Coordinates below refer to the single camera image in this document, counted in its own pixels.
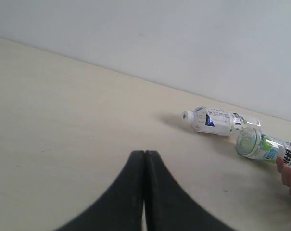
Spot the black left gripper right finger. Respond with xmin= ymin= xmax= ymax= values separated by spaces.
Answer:
xmin=144 ymin=151 xmax=233 ymax=231

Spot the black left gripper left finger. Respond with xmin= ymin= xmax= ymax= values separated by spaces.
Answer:
xmin=58 ymin=151 xmax=145 ymax=231

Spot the clear bottle blue-white label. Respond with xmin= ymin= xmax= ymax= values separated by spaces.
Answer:
xmin=182 ymin=106 xmax=261 ymax=136

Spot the clear bottle lime label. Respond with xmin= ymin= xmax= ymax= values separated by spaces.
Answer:
xmin=235 ymin=128 xmax=291 ymax=166

